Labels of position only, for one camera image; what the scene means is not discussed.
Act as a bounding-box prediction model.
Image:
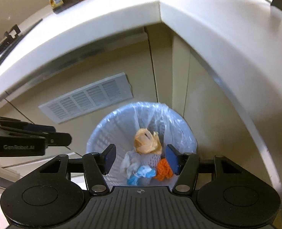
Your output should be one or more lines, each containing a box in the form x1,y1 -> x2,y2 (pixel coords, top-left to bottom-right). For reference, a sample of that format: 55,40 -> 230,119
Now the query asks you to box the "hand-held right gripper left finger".
39,144 -> 117,194

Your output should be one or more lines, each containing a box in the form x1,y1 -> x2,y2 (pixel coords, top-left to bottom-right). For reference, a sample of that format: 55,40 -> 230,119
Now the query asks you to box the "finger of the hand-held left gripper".
0,115 -> 57,137
44,132 -> 73,148

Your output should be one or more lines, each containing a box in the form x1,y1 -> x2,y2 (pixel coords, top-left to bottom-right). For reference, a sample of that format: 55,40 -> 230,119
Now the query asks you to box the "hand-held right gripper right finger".
165,144 -> 243,194

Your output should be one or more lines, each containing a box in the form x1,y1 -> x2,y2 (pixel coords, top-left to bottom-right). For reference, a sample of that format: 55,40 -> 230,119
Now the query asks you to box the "white tissue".
119,150 -> 139,176

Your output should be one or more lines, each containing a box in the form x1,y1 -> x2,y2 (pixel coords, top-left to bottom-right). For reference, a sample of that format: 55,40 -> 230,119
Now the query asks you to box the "white foam fruit net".
141,151 -> 162,167

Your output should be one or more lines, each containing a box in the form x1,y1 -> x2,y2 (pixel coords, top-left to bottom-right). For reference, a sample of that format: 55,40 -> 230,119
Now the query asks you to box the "white mesh waste bin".
86,101 -> 199,189

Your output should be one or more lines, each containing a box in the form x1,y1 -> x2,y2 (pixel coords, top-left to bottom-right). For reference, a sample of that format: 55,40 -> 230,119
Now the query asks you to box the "beige plastic bag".
134,128 -> 163,155

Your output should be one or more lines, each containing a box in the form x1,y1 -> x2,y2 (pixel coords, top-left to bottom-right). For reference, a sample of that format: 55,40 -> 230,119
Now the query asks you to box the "blue plastic glove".
127,166 -> 157,186

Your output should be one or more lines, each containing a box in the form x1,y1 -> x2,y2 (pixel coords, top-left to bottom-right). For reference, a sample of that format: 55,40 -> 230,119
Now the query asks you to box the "clear bin liner bag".
87,101 -> 198,189

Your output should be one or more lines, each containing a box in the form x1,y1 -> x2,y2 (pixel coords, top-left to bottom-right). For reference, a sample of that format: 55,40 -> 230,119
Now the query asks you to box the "grey cabinet vent grille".
38,72 -> 134,124

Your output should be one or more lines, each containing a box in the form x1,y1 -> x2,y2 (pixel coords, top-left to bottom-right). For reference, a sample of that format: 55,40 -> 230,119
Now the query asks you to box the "black gas stove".
0,19 -> 44,78

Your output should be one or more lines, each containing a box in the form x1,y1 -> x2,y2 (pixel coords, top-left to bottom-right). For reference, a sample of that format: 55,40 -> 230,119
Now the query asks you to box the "beige kitchen cabinet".
0,25 -> 229,186

